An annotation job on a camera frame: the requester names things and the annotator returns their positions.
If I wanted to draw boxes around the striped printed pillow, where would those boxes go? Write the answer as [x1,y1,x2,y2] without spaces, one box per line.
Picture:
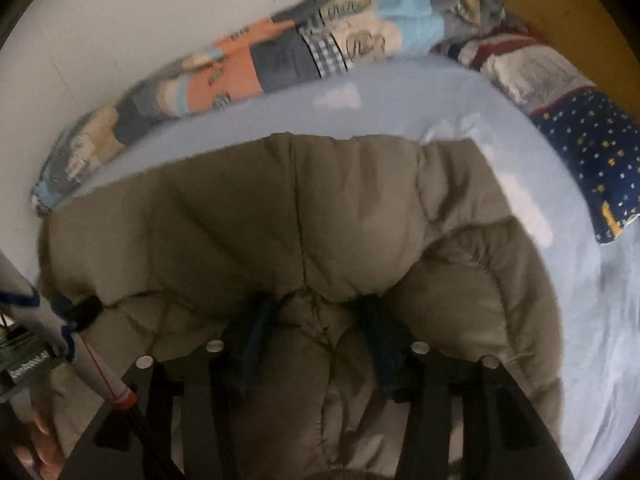
[430,35,599,117]

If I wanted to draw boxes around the patchwork printed quilt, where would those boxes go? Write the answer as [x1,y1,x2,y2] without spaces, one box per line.
[30,0,507,218]

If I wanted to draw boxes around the olive hooded puffer jacket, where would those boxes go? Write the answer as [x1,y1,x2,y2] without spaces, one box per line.
[37,131,567,480]

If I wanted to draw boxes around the wooden headboard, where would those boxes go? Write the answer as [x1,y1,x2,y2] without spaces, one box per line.
[470,0,640,128]

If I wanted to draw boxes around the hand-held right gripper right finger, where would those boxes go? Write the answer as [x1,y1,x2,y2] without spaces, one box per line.
[357,294,576,480]

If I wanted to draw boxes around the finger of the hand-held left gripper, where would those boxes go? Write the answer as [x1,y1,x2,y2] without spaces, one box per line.
[61,295,104,332]

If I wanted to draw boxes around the white cable with orange band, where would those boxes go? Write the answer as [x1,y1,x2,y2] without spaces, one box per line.
[0,250,139,412]

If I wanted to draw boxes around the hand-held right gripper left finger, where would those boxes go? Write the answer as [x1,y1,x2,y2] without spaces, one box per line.
[65,292,281,480]

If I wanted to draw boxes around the light blue cloud-print bed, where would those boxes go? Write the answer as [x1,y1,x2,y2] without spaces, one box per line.
[75,55,640,478]

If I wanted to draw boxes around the person's left hand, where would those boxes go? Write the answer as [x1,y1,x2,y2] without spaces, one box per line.
[11,407,67,480]

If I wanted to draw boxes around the navy star-print pillow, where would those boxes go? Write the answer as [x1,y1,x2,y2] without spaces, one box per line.
[530,87,640,246]

